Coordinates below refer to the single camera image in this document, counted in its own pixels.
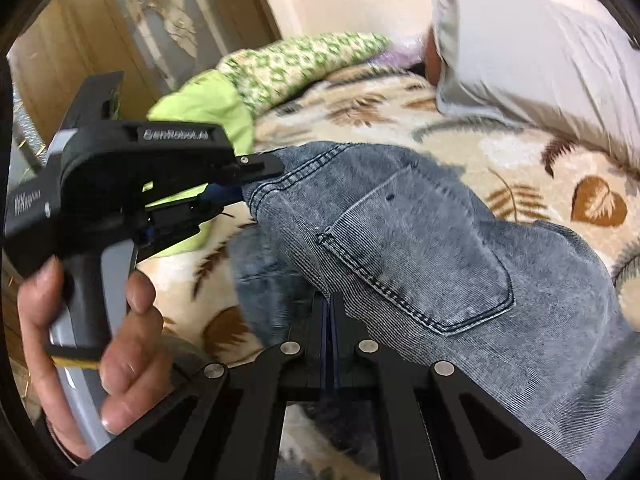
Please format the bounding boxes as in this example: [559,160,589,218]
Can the lime green cloth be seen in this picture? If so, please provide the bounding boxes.
[145,70,256,261]

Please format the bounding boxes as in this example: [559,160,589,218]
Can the purple plastic bag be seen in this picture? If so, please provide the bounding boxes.
[385,35,431,66]

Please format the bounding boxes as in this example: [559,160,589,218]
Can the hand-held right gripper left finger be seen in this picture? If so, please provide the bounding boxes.
[72,292,330,480]

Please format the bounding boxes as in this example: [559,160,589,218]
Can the grey pillow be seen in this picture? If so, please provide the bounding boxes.
[430,0,640,171]

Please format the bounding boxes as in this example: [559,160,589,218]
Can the green patterned pillow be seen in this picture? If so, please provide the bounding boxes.
[217,32,391,111]

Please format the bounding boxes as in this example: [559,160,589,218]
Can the cream leaf-print blanket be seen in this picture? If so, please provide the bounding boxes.
[135,62,640,480]

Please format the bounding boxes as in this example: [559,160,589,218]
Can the grey-blue denim pants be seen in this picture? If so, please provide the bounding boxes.
[227,142,640,480]

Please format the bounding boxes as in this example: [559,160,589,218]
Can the person's left hand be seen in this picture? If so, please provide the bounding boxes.
[17,255,167,461]

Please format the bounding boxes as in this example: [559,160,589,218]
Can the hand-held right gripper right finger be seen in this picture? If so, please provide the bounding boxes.
[330,292,587,480]

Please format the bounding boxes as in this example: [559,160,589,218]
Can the brown cushion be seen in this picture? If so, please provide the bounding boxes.
[422,30,447,86]

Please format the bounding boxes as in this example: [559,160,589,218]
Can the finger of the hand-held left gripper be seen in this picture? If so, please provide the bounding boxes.
[220,152,286,187]
[192,184,250,228]

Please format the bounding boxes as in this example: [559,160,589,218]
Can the wooden wardrobe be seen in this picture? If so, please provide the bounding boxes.
[7,0,283,171]

